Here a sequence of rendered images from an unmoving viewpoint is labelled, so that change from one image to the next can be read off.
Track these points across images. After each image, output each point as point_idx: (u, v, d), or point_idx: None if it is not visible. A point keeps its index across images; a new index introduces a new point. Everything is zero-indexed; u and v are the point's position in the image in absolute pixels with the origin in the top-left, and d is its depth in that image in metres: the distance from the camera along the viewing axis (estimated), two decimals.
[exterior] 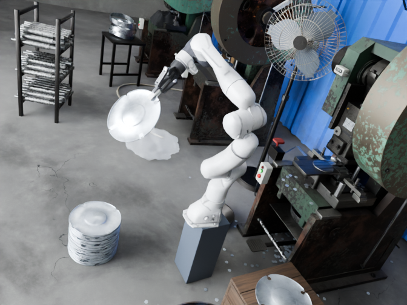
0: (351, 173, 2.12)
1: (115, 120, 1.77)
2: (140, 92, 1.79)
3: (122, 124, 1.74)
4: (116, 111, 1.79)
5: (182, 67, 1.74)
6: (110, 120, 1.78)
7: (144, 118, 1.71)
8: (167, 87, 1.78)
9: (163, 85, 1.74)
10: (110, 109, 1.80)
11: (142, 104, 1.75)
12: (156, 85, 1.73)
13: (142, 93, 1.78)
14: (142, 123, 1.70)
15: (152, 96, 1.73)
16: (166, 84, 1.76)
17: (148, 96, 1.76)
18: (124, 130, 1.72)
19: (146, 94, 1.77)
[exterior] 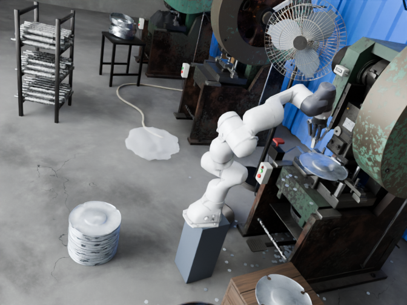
0: (351, 173, 2.12)
1: (338, 168, 2.13)
2: (324, 177, 2.00)
3: (330, 164, 2.15)
4: (341, 173, 2.08)
5: None
6: (343, 170, 2.12)
7: (312, 161, 2.13)
8: (311, 129, 1.88)
9: None
10: (347, 175, 2.07)
11: (318, 169, 2.06)
12: (319, 139, 1.88)
13: (322, 176, 2.00)
14: (312, 159, 2.15)
15: None
16: (316, 130, 1.86)
17: (314, 172, 2.02)
18: (326, 160, 2.18)
19: (317, 173, 2.01)
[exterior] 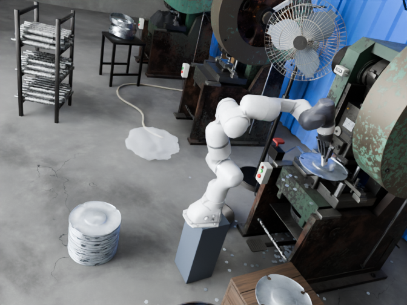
0: (351, 173, 2.12)
1: (307, 158, 2.15)
2: (336, 163, 2.18)
3: (310, 162, 2.11)
4: (312, 155, 2.19)
5: None
6: (304, 155, 2.18)
7: (329, 172, 2.06)
8: (321, 146, 1.90)
9: (327, 151, 1.88)
10: (309, 152, 2.22)
11: (332, 167, 2.13)
12: (327, 158, 1.88)
13: (337, 164, 2.17)
14: (326, 173, 2.05)
15: (326, 162, 1.93)
16: None
17: (340, 168, 2.13)
18: (310, 165, 2.08)
19: (339, 166, 2.15)
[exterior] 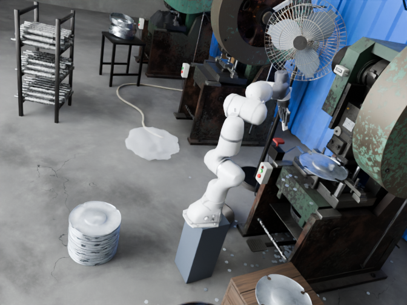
0: (351, 173, 2.12)
1: (329, 175, 2.03)
2: (301, 159, 2.12)
3: (332, 173, 2.06)
4: (320, 173, 2.02)
5: (289, 99, 2.15)
6: (329, 178, 2.00)
7: (324, 161, 2.16)
8: None
9: None
10: (320, 176, 1.99)
11: (312, 160, 2.14)
12: (286, 122, 2.23)
13: (302, 158, 2.13)
14: (328, 163, 2.16)
15: (287, 126, 2.28)
16: None
17: (305, 156, 2.16)
18: (337, 172, 2.08)
19: (303, 157, 2.15)
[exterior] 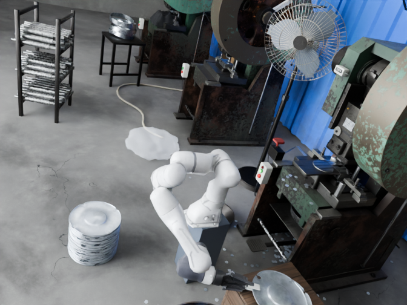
0: (351, 173, 2.12)
1: (265, 301, 1.69)
2: (269, 273, 1.85)
3: None
4: (258, 291, 1.72)
5: (217, 269, 1.73)
6: (259, 302, 1.68)
7: (291, 298, 1.76)
8: (235, 286, 1.75)
9: (241, 280, 1.73)
10: (252, 290, 1.71)
11: (278, 284, 1.81)
12: (248, 281, 1.72)
13: (271, 273, 1.85)
14: (293, 302, 1.74)
15: (255, 284, 1.74)
16: (237, 282, 1.74)
17: (280, 276, 1.85)
18: None
19: (276, 275, 1.85)
